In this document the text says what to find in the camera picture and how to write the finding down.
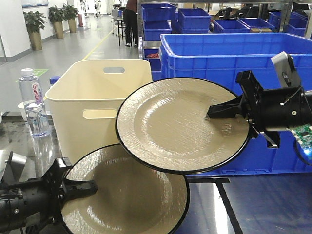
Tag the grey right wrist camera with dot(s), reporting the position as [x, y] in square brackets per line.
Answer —
[286, 71]

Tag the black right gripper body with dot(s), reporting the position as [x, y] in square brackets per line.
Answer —
[251, 108]

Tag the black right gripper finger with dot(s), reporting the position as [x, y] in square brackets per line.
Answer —
[227, 109]

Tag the person in dark clothes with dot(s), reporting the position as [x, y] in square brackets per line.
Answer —
[130, 20]

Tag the large blue crate lower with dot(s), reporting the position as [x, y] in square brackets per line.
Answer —
[256, 159]

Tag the cream plastic storage bin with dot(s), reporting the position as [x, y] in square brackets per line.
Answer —
[85, 100]

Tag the potted plant gold pot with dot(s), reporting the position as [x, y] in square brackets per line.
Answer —
[34, 23]
[56, 17]
[70, 14]

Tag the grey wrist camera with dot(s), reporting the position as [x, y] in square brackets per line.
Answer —
[14, 166]
[286, 71]

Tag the beige plate with black rim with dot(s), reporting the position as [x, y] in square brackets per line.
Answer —
[165, 125]

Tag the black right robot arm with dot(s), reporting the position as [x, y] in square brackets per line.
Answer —
[268, 111]

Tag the large blue crate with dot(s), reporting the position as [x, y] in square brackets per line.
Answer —
[219, 57]
[256, 159]

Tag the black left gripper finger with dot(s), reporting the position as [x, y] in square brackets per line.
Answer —
[74, 189]

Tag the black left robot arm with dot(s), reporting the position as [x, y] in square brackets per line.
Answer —
[32, 205]

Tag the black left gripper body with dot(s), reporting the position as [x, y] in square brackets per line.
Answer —
[53, 180]

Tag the clear water bottle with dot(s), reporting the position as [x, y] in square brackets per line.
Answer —
[32, 99]

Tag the large blue crate upper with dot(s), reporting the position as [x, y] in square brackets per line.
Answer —
[219, 57]

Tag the green circuit board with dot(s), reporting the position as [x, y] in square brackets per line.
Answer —
[303, 137]

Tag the blue crate on shelf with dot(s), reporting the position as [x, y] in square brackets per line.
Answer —
[158, 12]

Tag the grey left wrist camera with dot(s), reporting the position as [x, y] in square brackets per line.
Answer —
[14, 166]

